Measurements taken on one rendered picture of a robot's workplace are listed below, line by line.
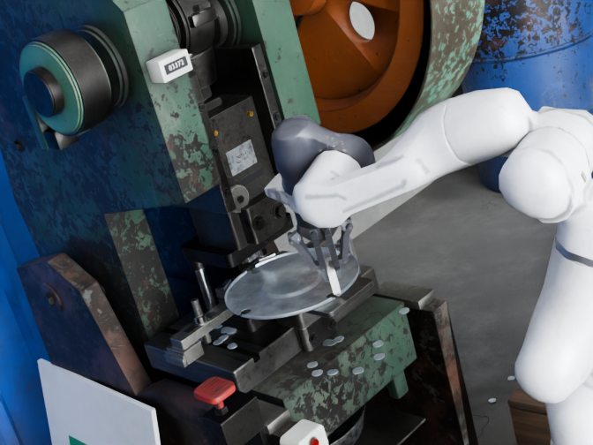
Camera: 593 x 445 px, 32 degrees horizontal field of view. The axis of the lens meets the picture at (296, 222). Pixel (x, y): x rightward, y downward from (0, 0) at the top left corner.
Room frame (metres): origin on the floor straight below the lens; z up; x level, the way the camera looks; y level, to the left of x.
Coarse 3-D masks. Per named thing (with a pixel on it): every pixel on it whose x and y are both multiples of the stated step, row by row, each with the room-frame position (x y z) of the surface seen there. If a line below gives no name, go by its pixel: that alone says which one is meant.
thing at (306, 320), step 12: (360, 288) 1.83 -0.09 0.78; (336, 300) 1.81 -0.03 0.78; (348, 300) 1.79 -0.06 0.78; (312, 312) 1.80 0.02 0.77; (324, 312) 1.77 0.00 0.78; (336, 312) 1.77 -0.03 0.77; (288, 324) 1.89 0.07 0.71; (300, 324) 1.87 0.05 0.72; (312, 324) 1.88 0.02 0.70; (324, 324) 1.90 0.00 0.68; (300, 336) 1.87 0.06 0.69; (312, 336) 1.87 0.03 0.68; (324, 336) 1.90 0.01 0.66; (312, 348) 1.87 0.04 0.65
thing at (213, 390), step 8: (200, 384) 1.67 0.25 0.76; (208, 384) 1.66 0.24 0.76; (216, 384) 1.65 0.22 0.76; (224, 384) 1.64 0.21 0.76; (232, 384) 1.64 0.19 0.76; (200, 392) 1.64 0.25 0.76; (208, 392) 1.63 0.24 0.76; (216, 392) 1.62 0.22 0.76; (224, 392) 1.62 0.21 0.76; (232, 392) 1.63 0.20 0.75; (200, 400) 1.63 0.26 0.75; (208, 400) 1.61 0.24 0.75; (216, 400) 1.61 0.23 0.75; (216, 408) 1.64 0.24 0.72
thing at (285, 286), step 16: (288, 256) 2.07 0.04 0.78; (352, 256) 1.97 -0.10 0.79; (272, 272) 2.01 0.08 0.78; (288, 272) 1.98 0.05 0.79; (304, 272) 1.95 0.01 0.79; (320, 272) 1.94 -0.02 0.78; (352, 272) 1.90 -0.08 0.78; (240, 288) 1.98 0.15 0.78; (256, 288) 1.96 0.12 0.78; (272, 288) 1.92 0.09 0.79; (288, 288) 1.90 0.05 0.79; (304, 288) 1.88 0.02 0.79; (320, 288) 1.87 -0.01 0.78; (240, 304) 1.90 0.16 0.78; (256, 304) 1.88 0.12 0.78; (272, 304) 1.86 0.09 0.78; (288, 304) 1.84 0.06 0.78; (304, 304) 1.82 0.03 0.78; (320, 304) 1.80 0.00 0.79
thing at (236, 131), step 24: (216, 96) 2.02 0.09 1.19; (240, 96) 2.03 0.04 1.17; (216, 120) 1.95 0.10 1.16; (240, 120) 1.98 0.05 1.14; (240, 144) 1.97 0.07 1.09; (264, 144) 2.01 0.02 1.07; (240, 168) 1.96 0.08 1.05; (264, 168) 2.00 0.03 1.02; (240, 192) 1.94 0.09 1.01; (264, 192) 1.98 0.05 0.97; (192, 216) 2.01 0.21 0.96; (216, 216) 1.95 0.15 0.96; (240, 216) 1.93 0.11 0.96; (264, 216) 1.94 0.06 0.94; (216, 240) 1.97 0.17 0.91; (240, 240) 1.93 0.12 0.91
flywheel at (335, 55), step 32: (320, 0) 2.21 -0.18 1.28; (352, 0) 2.16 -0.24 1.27; (384, 0) 2.10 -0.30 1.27; (416, 0) 1.99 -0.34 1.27; (320, 32) 2.25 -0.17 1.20; (352, 32) 2.21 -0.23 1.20; (384, 32) 2.11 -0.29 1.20; (416, 32) 2.00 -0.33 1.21; (320, 64) 2.27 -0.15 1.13; (352, 64) 2.20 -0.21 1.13; (384, 64) 2.13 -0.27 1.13; (416, 64) 2.02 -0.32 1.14; (320, 96) 2.29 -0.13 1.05; (352, 96) 2.21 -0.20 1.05; (384, 96) 2.10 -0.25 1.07; (416, 96) 2.16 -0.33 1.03; (352, 128) 2.19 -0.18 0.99
